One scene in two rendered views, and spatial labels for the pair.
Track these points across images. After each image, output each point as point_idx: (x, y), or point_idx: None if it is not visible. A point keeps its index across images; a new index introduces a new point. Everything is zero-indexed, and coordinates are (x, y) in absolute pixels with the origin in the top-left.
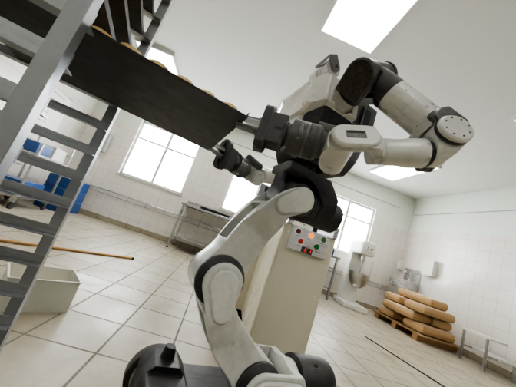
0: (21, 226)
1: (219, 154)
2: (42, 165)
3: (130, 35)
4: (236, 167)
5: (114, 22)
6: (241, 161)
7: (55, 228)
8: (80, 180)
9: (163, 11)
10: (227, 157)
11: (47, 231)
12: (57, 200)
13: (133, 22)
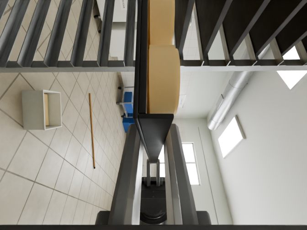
0: (29, 47)
1: (147, 180)
2: (80, 42)
3: (216, 30)
4: (145, 216)
5: (215, 10)
6: (156, 223)
7: (29, 65)
8: (71, 62)
9: (265, 63)
10: (149, 194)
11: (26, 62)
12: (54, 58)
13: (232, 40)
